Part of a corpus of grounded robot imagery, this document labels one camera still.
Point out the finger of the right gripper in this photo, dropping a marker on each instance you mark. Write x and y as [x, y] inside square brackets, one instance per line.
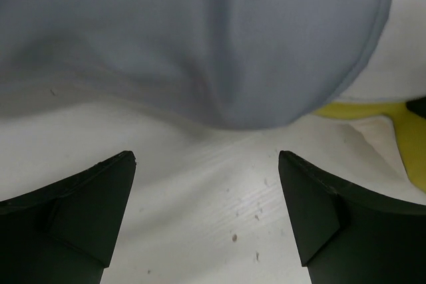
[417, 106]

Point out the grey pillowcase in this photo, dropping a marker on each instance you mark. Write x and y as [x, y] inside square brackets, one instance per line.
[241, 64]

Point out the white pillow yellow edge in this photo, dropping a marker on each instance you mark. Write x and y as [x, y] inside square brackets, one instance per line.
[374, 104]

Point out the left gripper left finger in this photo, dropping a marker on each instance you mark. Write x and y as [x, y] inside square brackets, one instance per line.
[66, 232]

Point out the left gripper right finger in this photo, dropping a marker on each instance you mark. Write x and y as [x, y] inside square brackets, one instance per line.
[348, 234]

